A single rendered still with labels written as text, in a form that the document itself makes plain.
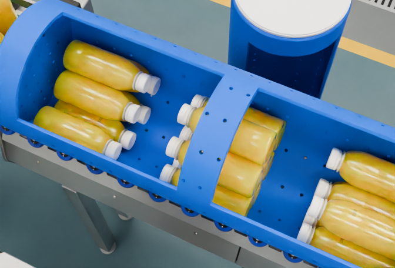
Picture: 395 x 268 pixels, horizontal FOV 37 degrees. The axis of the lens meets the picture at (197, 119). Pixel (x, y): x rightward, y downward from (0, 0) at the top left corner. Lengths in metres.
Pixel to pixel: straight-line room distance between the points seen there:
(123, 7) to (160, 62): 1.48
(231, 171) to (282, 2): 0.49
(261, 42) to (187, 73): 0.22
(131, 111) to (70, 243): 1.13
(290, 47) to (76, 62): 0.49
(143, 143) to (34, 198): 1.11
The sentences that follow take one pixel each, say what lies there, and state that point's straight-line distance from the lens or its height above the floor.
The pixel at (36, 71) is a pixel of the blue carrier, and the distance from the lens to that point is 1.29.
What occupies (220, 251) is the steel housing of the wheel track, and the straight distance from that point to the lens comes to 1.31.
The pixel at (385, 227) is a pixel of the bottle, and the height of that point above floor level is 1.13.
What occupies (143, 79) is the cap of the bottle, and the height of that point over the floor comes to 1.12.
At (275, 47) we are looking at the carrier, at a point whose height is 0.99.
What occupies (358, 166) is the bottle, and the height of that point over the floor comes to 1.13.
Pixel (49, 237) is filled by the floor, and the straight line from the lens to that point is 2.29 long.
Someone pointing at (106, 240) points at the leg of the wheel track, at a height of 0.14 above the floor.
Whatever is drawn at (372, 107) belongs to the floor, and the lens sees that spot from 2.51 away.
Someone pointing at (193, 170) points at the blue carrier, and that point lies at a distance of 1.02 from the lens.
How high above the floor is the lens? 2.12
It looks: 62 degrees down
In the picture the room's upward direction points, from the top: 2 degrees counter-clockwise
